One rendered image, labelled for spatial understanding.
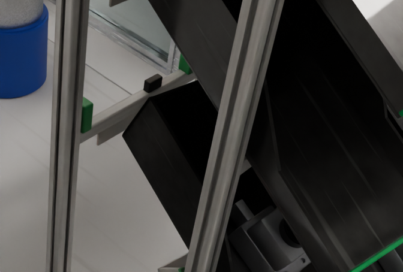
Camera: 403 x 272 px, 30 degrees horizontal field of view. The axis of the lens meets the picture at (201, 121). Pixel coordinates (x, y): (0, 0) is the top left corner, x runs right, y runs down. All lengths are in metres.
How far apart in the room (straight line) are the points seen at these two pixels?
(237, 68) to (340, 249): 0.17
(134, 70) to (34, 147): 0.31
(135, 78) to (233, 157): 1.02
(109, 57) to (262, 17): 1.14
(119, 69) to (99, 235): 0.46
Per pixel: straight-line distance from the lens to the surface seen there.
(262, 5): 0.47
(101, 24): 1.66
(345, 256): 0.58
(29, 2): 1.38
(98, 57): 1.60
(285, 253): 0.66
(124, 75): 1.55
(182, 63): 0.79
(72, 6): 0.60
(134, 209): 1.26
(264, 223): 0.66
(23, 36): 1.39
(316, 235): 0.55
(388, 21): 0.50
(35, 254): 1.19
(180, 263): 0.77
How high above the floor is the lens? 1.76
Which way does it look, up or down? 38 degrees down
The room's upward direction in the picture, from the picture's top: 11 degrees clockwise
